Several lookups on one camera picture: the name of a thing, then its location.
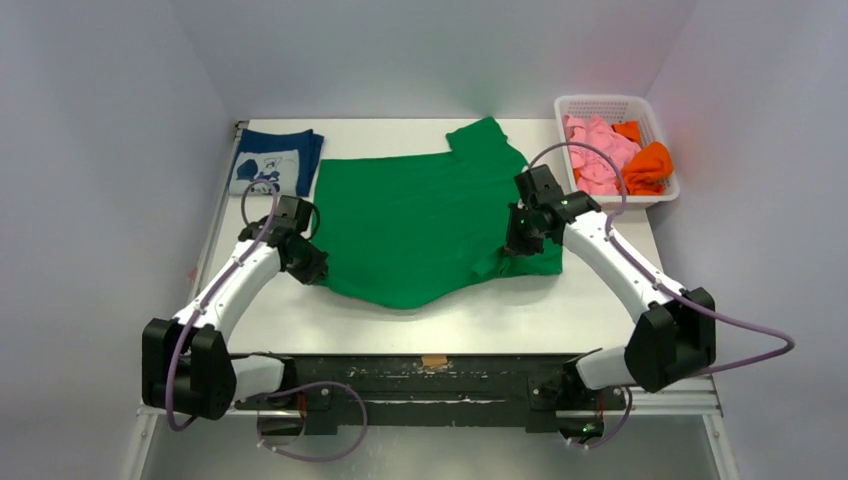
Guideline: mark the folded blue printed t shirt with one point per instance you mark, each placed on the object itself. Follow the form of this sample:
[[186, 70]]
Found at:
[[286, 163]]

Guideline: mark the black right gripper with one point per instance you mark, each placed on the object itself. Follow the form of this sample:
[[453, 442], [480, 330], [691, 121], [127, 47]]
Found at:
[[520, 242]]

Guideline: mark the orange t shirt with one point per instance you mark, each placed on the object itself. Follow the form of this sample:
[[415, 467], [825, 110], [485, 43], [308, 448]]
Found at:
[[647, 173]]

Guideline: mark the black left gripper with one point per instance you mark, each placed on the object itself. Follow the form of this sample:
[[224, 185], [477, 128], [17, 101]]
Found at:
[[315, 270]]

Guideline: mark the white plastic basket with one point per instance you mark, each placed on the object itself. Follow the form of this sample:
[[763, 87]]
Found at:
[[614, 109]]

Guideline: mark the aluminium rail frame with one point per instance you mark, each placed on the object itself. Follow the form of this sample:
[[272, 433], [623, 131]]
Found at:
[[676, 434]]

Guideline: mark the brown tape piece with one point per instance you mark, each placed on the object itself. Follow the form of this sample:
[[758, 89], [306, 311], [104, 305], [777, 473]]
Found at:
[[434, 362]]

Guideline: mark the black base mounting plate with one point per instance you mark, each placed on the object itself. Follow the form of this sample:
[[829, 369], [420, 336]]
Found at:
[[527, 391]]

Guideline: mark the pink t shirt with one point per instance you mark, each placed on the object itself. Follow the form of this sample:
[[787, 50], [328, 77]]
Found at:
[[593, 174]]

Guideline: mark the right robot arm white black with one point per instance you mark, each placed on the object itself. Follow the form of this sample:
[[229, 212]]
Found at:
[[674, 335]]

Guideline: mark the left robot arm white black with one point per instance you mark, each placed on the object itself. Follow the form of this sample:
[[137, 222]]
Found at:
[[186, 365]]

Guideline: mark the green t shirt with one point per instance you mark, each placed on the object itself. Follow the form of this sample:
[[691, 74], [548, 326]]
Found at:
[[404, 231]]

